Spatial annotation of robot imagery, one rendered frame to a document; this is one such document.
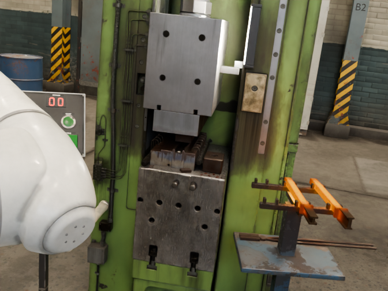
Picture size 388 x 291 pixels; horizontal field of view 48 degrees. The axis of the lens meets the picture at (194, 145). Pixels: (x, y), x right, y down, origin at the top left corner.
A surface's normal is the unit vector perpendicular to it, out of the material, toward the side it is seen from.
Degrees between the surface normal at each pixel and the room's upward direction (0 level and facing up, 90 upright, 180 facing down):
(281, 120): 90
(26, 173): 48
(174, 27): 90
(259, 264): 0
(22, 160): 34
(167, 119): 90
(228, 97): 90
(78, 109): 60
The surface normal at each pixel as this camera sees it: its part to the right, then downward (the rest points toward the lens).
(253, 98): -0.14, 0.25
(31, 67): 0.74, 0.25
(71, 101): 0.30, -0.23
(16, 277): 0.10, -0.96
